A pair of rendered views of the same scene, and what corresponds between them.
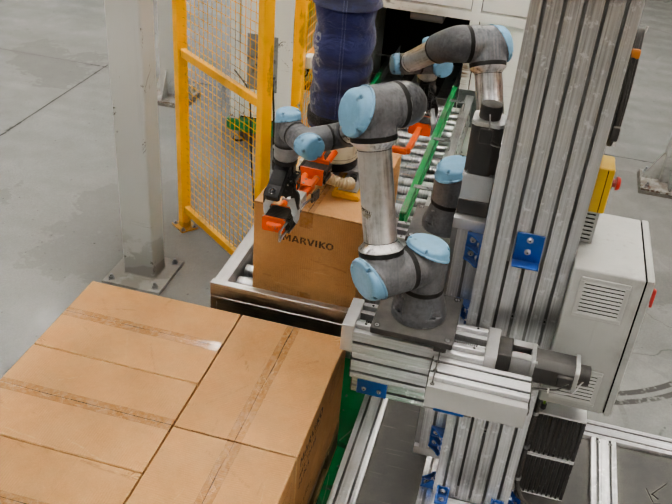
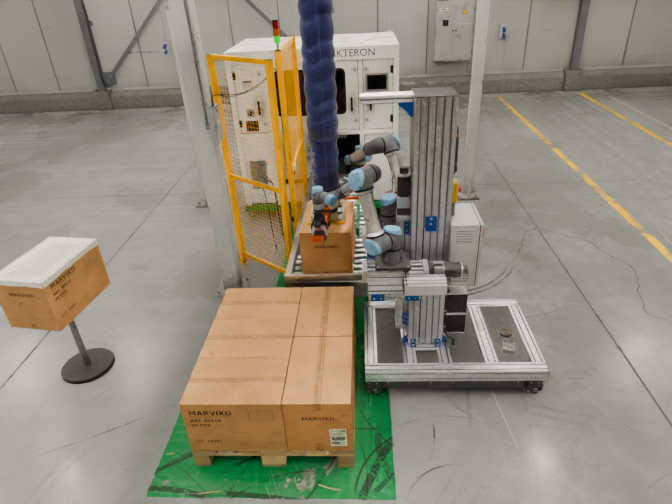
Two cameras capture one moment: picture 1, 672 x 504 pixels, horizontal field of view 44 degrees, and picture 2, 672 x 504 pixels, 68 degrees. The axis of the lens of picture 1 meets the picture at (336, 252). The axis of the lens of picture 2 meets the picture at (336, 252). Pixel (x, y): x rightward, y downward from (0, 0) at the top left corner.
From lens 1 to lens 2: 1.01 m
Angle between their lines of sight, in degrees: 8
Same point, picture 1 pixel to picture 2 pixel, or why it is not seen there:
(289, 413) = (341, 320)
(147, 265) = (235, 282)
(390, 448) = (383, 331)
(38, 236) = (172, 282)
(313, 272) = (331, 260)
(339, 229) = (340, 237)
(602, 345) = (468, 256)
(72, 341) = (231, 314)
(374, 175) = (368, 204)
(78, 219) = (189, 270)
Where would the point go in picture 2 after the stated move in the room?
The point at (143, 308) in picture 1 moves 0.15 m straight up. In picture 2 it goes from (256, 294) to (254, 278)
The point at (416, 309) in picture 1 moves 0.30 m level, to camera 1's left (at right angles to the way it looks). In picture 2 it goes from (392, 256) to (346, 263)
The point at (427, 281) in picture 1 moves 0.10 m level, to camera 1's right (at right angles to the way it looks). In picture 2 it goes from (395, 243) to (411, 241)
